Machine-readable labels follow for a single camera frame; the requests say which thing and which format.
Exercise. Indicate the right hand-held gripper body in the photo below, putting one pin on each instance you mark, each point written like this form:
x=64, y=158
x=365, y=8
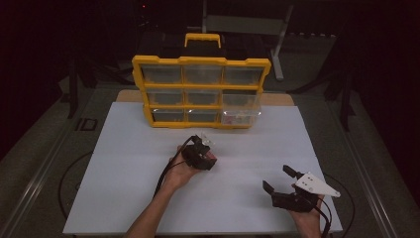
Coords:
x=297, y=200

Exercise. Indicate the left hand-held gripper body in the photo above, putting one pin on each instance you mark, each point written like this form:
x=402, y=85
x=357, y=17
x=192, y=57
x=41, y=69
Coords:
x=198, y=157

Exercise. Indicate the clear plastic organizer drawer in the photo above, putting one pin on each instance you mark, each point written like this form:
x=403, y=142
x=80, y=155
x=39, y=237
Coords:
x=241, y=105

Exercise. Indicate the yellow plastic organizer box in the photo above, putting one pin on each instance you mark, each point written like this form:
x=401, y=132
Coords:
x=201, y=60

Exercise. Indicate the person's right hand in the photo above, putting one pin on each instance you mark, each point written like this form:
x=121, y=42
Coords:
x=310, y=223

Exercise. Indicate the person's left hand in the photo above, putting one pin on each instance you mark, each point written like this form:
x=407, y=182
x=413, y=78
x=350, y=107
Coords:
x=178, y=175

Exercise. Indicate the white table cover sheet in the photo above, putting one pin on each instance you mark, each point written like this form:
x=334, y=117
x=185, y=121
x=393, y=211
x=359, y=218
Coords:
x=231, y=185

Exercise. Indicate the black stand leg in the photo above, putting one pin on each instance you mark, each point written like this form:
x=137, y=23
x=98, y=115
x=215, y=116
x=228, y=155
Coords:
x=72, y=95
x=346, y=105

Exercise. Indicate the set of clear plastic drawers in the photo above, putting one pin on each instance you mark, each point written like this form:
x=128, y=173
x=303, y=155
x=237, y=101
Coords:
x=161, y=73

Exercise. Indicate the grey metal stand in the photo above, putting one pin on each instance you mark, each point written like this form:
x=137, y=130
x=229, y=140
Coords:
x=244, y=24

